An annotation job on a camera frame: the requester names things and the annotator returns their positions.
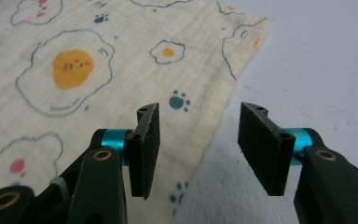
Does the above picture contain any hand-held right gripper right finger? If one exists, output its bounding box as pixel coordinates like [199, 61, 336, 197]
[237, 101, 314, 197]

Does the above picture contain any cream cloth with egg print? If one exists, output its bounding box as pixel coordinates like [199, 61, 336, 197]
[0, 0, 269, 224]

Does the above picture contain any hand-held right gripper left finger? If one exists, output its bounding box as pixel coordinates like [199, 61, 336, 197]
[100, 102, 161, 201]

